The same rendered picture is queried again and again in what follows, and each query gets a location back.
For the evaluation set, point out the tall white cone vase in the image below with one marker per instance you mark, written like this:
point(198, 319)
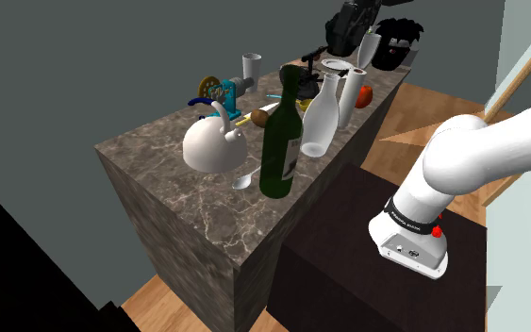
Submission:
point(367, 48)

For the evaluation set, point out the black spiky-topped container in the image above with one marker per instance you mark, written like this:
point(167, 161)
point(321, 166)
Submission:
point(396, 43)

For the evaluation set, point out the black stand tool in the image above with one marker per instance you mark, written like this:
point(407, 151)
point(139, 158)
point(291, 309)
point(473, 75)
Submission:
point(310, 82)

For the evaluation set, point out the thin teal stick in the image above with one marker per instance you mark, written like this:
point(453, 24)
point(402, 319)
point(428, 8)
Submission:
point(275, 96)

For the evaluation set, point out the grey cup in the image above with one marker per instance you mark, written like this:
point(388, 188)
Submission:
point(251, 69)

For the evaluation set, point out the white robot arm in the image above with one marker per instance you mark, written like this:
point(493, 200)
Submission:
point(458, 151)

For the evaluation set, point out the white plate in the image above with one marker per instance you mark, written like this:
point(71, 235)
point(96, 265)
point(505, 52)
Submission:
point(336, 65)

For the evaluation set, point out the dark robot stand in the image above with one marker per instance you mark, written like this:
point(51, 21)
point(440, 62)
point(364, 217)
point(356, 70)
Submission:
point(338, 239)

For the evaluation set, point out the silver spoon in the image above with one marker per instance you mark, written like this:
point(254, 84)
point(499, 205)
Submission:
point(242, 182)

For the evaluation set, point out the white paper towel roll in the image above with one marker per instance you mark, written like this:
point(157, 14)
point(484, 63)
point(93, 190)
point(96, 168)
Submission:
point(350, 94)

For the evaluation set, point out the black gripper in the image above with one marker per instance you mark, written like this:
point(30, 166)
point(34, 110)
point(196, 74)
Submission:
point(348, 32)

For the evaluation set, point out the brown potato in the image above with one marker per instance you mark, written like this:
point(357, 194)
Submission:
point(259, 118)

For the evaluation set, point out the small yellow scoop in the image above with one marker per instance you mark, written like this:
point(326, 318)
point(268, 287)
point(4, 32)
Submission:
point(305, 104)

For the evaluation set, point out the red apple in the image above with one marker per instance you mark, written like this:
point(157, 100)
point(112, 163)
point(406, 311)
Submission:
point(365, 96)

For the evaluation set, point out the white bottle vase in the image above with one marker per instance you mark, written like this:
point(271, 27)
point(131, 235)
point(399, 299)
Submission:
point(321, 122)

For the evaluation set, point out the white kettle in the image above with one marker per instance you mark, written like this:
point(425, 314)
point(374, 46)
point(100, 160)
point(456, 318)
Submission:
point(212, 149)

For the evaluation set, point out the blue curved tool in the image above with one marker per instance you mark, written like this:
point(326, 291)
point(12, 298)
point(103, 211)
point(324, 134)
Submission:
point(198, 101)

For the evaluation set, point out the dark green wine bottle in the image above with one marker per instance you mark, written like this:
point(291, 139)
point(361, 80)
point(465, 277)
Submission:
point(279, 138)

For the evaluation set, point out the teal meat grinder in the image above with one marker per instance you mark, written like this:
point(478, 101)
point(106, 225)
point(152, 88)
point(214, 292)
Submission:
point(228, 92)

